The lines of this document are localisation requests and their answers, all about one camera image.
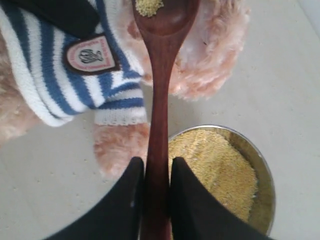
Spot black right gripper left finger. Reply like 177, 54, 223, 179
47, 157, 144, 240

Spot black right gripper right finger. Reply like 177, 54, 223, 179
169, 157, 269, 240

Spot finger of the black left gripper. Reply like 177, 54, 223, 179
7, 0, 98, 36

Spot teddy bear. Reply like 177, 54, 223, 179
0, 0, 250, 178

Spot dark red wooden spoon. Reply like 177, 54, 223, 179
133, 0, 200, 240

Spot yellow millet grain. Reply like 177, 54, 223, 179
168, 129, 258, 222

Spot steel bowl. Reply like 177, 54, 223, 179
168, 125, 276, 236

